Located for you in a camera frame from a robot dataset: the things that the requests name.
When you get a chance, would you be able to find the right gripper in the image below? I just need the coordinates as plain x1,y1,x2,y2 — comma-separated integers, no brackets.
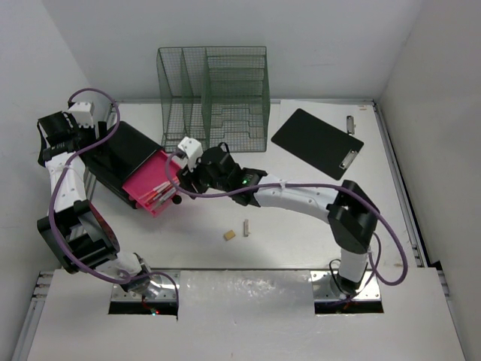
177,153,229,198

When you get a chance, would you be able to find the grey small eraser block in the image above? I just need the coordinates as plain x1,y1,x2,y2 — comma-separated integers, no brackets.
244,219,250,237

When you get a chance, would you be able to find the yellow eraser cube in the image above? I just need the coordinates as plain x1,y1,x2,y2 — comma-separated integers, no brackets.
223,230,235,241

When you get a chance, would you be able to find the pink highlighter pen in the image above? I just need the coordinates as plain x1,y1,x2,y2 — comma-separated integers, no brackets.
141,182,170,199

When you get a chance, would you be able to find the black pink drawer unit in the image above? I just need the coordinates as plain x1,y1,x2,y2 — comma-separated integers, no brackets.
80,121,182,217

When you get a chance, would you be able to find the white red marker pen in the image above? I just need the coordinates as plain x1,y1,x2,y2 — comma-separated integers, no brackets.
147,187,177,206

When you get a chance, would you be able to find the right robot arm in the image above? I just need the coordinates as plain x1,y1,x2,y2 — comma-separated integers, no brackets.
177,137,377,297

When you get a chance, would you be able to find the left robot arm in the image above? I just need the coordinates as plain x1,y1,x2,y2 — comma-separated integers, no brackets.
37,102,161,296

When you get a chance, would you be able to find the black clipboard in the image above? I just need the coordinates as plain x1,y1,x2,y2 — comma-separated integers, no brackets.
271,108,364,181

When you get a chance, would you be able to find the white paper sheet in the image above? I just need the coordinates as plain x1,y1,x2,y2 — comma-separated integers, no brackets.
278,100,368,131

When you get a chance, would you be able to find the white front cover board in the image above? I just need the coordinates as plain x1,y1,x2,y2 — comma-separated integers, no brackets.
29,269,464,360

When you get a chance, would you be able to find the small metal binder clip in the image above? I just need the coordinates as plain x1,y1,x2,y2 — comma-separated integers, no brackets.
346,116,355,135

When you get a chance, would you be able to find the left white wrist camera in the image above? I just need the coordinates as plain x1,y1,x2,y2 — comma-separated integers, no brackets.
68,102,95,128

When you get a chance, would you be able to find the aluminium table edge rail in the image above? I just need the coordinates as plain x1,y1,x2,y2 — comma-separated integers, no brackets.
98,102,117,130

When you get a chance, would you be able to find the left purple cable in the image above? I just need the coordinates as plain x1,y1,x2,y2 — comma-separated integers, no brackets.
47,87,181,305

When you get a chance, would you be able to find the purple cable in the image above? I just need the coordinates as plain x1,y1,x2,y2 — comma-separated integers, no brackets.
47,87,181,305
165,152,409,302

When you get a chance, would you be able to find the green wire mesh organizer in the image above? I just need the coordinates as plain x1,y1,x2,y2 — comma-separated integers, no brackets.
156,46,271,153

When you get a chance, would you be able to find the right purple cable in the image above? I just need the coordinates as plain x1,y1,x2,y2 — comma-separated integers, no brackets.
165,152,409,302

